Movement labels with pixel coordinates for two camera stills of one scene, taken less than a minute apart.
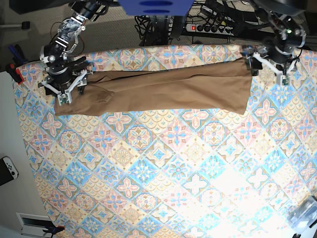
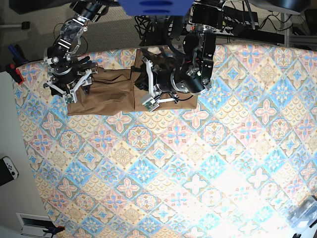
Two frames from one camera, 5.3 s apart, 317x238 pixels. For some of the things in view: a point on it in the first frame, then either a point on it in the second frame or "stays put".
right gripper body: (279, 59) → (162, 85)
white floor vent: (33, 225) stays put
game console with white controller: (8, 171) stays put
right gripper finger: (254, 65) → (142, 81)
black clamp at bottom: (53, 230) stays put
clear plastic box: (303, 214) stays put
